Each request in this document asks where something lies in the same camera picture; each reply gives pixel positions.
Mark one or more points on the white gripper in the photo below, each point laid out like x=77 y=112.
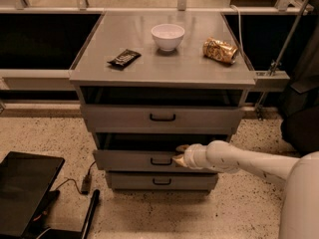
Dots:
x=189 y=156

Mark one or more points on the grey drawer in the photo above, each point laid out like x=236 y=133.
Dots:
x=161 y=181
x=141 y=152
x=158 y=119

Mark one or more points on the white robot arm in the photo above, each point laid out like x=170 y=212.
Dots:
x=299 y=218

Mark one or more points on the grey bottom drawer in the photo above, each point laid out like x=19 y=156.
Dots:
x=161 y=181

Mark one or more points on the grey drawer cabinet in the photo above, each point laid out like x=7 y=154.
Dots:
x=183 y=77

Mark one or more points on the grey top drawer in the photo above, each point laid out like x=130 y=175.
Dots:
x=158 y=119

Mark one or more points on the black bar on floor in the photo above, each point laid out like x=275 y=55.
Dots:
x=90 y=214

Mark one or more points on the crushed golden can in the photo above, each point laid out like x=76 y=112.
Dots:
x=219 y=51

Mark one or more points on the black snack bar wrapper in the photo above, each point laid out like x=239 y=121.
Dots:
x=124 y=58

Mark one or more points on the white bowl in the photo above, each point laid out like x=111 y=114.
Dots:
x=167 y=36

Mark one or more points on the black office chair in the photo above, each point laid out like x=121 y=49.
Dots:
x=299 y=103

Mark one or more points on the metal rod with clamp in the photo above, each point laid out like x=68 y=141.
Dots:
x=282 y=6

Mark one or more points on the black laptop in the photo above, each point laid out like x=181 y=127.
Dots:
x=25 y=179

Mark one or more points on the black power adapter with cable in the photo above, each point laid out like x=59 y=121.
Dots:
x=85 y=187

